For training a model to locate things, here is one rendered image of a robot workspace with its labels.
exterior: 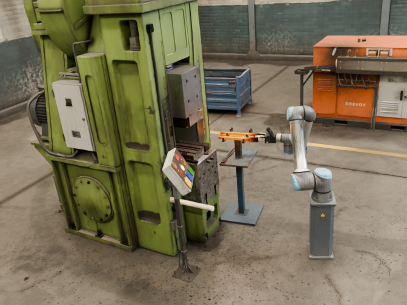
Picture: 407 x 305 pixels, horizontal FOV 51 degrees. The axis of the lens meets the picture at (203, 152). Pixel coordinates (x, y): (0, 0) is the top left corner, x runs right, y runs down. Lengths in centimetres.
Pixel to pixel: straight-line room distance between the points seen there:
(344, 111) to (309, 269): 362
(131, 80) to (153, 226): 143
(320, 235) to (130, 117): 201
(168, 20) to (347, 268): 268
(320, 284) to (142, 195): 181
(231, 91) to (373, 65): 243
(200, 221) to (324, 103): 364
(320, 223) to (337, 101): 346
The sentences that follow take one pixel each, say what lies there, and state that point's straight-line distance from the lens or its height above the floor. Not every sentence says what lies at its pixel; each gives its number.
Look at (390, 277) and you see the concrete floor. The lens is 412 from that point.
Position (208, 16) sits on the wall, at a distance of 1224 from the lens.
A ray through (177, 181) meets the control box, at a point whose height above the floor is 106.
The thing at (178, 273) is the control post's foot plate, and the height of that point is 1.
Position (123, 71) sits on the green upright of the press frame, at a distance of 371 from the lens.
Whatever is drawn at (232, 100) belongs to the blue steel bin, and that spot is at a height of 28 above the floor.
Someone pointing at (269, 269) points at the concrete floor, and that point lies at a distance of 405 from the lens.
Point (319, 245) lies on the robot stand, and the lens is 410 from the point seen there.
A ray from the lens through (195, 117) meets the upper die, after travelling 387.
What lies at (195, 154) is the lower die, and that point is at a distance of 395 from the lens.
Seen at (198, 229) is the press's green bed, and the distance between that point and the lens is 430.
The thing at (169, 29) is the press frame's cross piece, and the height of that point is 211.
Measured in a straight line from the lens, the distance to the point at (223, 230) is 455.
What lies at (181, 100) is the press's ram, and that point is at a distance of 368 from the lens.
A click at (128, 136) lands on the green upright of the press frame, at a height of 122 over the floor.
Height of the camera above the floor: 262
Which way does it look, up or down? 24 degrees down
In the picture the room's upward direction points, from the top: 6 degrees counter-clockwise
